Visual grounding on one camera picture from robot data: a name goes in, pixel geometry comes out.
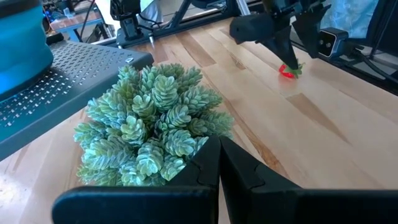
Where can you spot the grey table-level camera box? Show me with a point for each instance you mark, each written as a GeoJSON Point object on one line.
{"type": "Point", "coordinates": [331, 43]}

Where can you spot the grey perforated metal shelf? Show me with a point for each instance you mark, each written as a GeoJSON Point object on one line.
{"type": "Point", "coordinates": [62, 81]}

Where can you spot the light blue plastic sheet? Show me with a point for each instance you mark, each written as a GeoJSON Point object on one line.
{"type": "Point", "coordinates": [348, 14]}

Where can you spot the artificial green succulent plant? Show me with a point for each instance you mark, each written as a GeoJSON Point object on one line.
{"type": "Point", "coordinates": [155, 124]}

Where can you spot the blue collapsible colander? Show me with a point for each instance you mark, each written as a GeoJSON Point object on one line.
{"type": "Point", "coordinates": [21, 46]}

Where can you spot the red plastic strawberry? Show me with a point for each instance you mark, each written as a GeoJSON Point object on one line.
{"type": "Point", "coordinates": [287, 73]}

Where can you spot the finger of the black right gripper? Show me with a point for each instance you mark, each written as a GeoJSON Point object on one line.
{"type": "Point", "coordinates": [311, 34]}
{"type": "Point", "coordinates": [284, 49]}

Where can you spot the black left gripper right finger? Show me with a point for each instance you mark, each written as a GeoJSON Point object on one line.
{"type": "Point", "coordinates": [264, 205]}

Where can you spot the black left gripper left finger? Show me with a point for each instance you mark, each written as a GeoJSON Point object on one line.
{"type": "Point", "coordinates": [186, 205]}

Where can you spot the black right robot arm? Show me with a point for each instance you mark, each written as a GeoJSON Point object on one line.
{"type": "Point", "coordinates": [127, 18]}

